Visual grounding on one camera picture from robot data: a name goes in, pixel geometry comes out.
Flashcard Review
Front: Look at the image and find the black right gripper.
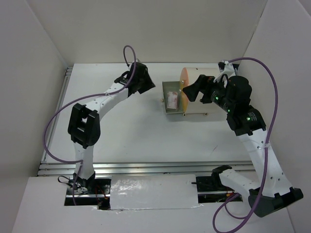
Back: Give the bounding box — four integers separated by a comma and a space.
182, 74, 234, 111

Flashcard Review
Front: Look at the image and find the cream cylindrical drawer organizer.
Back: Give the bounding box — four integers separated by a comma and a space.
180, 65, 220, 115

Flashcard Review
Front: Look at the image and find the orange drawer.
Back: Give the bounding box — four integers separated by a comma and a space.
180, 67, 189, 83
179, 79, 189, 111

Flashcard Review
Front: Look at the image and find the orange top drawer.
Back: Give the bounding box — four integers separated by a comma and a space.
180, 67, 189, 83

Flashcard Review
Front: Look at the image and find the clear pink nails box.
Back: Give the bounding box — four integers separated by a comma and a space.
167, 91, 178, 110

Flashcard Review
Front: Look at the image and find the clear false lashes box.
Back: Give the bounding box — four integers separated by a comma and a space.
178, 96, 183, 112

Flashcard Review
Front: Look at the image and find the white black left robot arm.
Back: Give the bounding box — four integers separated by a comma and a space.
68, 62, 155, 194

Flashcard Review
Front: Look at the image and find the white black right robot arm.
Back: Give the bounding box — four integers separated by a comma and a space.
182, 75, 304, 217

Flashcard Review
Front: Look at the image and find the white foil-taped cover panel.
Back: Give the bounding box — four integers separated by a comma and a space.
110, 174, 199, 210

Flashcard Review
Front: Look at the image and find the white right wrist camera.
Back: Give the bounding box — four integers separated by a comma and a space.
213, 61, 236, 83

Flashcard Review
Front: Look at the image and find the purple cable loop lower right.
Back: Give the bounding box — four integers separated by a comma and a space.
223, 194, 246, 219

